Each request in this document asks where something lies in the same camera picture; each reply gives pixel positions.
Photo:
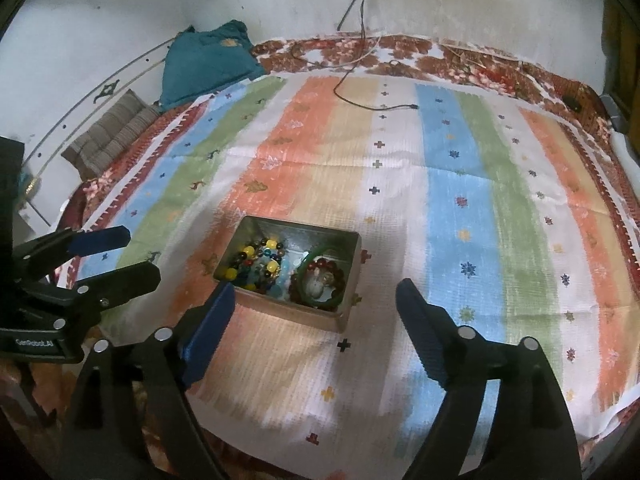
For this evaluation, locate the metal tin box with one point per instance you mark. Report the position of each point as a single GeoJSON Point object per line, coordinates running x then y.
{"type": "Point", "coordinates": [280, 310]}

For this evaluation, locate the small black object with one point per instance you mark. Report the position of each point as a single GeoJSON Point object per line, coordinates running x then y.
{"type": "Point", "coordinates": [573, 102]}

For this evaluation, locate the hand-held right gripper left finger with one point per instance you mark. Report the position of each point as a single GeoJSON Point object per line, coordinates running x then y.
{"type": "Point", "coordinates": [210, 325]}

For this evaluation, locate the striped printed mat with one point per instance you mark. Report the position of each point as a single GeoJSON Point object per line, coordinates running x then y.
{"type": "Point", "coordinates": [450, 210]}

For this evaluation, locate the white plastic object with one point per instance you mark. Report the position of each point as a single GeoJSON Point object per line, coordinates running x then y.
{"type": "Point", "coordinates": [627, 160]}

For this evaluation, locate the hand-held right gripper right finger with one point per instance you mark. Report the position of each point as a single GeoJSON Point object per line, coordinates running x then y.
{"type": "Point", "coordinates": [422, 330]}

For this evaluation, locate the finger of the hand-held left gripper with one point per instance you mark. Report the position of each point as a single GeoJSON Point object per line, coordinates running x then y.
{"type": "Point", "coordinates": [100, 240]}
{"type": "Point", "coordinates": [130, 280]}

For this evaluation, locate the green bangle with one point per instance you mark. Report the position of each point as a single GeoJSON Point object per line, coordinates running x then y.
{"type": "Point", "coordinates": [327, 304]}

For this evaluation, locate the teal cushion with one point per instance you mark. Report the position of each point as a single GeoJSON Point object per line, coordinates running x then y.
{"type": "Point", "coordinates": [210, 65]}

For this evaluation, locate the brown striped cushion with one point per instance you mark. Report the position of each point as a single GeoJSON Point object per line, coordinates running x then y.
{"type": "Point", "coordinates": [110, 132]}

